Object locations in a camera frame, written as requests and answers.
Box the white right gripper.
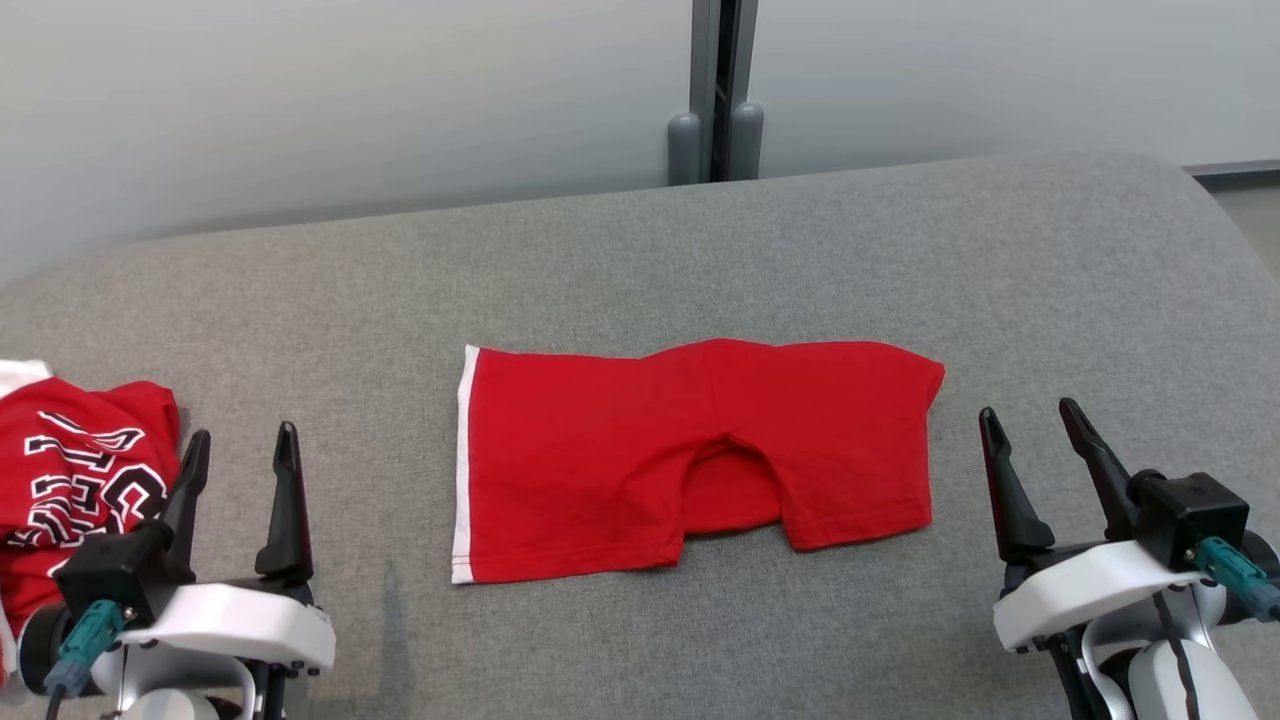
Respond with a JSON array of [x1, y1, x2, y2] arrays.
[[978, 398, 1229, 654]]

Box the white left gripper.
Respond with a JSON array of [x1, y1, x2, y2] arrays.
[[118, 421, 337, 673]]

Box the red jersey with lettering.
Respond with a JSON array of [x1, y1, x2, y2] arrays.
[[0, 360, 184, 683]]

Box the plain red shorts white stripe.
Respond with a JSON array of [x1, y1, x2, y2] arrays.
[[451, 338, 946, 585]]

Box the grey fabric sofa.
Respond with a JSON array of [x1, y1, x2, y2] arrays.
[[0, 152, 1280, 720]]

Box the teal plug right camera cable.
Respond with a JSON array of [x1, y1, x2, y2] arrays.
[[1193, 537, 1280, 623]]

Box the teal plug camera cable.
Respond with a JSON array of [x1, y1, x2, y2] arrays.
[[1193, 537, 1280, 623], [44, 598, 127, 720]]

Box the teal plug left camera cable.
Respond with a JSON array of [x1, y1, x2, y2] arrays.
[[44, 598, 127, 720]]

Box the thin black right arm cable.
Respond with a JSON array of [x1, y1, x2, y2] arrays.
[[1152, 592, 1207, 720]]

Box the grey cylindrical post foot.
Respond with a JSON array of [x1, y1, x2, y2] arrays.
[[728, 101, 766, 182], [667, 112, 703, 188]]

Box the grey metal partition post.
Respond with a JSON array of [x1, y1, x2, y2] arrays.
[[690, 0, 759, 184]]

